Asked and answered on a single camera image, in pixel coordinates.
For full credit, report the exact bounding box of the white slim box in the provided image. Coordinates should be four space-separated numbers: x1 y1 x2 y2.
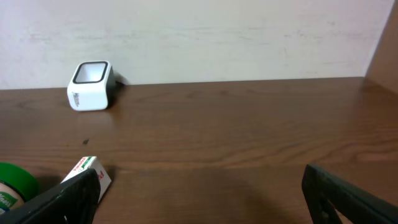
60 156 112 203

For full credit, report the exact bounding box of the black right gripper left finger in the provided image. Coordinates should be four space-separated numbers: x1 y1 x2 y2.
1 169 101 224

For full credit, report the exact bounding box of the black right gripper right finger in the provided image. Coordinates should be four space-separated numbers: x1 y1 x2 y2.
301 164 397 224

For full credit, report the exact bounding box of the green lid jar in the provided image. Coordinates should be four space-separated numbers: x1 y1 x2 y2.
1 162 40 215

